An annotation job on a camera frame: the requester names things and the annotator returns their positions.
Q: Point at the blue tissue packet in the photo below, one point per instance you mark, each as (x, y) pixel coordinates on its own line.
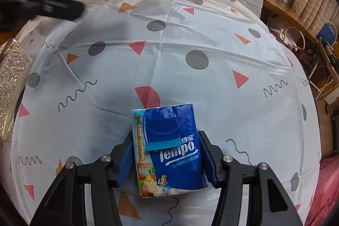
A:
(172, 151)

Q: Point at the wooden folding table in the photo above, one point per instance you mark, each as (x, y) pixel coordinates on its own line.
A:
(331, 75)

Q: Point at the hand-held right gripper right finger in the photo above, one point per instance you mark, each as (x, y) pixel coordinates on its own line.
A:
(209, 162)

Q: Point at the wooden desk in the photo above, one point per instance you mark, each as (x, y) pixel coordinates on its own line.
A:
(291, 16)

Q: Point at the gold embossed tissue box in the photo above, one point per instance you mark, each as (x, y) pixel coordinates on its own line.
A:
(13, 83)

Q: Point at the beige patterned curtain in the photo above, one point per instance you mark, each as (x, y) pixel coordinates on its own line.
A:
(315, 1)

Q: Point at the pink bed sheet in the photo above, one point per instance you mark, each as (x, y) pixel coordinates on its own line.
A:
(325, 189)

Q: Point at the blue folding chair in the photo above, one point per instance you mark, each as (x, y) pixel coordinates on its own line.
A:
(327, 32)

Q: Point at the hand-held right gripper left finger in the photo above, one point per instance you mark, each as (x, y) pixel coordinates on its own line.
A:
(127, 162)

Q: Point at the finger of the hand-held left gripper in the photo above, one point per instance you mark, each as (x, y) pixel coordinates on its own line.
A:
(63, 7)

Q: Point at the dark tool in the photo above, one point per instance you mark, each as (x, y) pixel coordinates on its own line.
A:
(332, 54)

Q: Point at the printed plastic sheet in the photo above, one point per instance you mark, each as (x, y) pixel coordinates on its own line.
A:
(185, 43)

